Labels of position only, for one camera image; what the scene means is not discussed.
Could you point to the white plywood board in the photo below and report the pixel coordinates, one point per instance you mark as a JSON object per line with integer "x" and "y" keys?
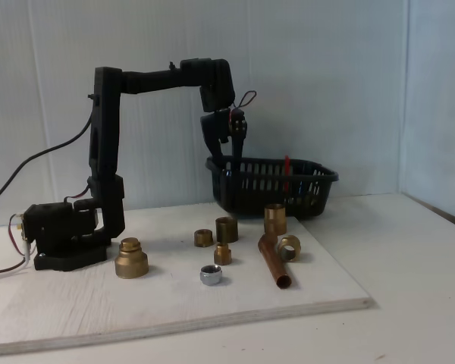
{"x": 174, "y": 311}

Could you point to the brass sleeve coupling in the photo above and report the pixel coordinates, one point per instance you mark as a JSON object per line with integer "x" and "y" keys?
{"x": 226, "y": 230}

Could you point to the small brass hex fitting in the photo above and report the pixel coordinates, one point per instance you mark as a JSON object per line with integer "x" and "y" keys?
{"x": 223, "y": 255}

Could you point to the copper pipe piece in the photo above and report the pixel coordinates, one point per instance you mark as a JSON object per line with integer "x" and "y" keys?
{"x": 273, "y": 261}

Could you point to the large brass reducer fitting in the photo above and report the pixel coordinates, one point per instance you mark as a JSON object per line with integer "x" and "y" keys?
{"x": 132, "y": 263}

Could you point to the black plastic slotted basket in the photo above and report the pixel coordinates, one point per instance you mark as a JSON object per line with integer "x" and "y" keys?
{"x": 265, "y": 206}

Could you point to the chrome cap nut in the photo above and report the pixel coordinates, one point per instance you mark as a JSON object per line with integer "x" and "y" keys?
{"x": 211, "y": 277}

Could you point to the brass hex plug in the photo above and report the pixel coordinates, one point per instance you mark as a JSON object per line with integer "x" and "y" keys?
{"x": 203, "y": 239}

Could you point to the tall brass threaded nipple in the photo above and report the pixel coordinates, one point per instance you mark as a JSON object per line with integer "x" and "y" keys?
{"x": 275, "y": 220}

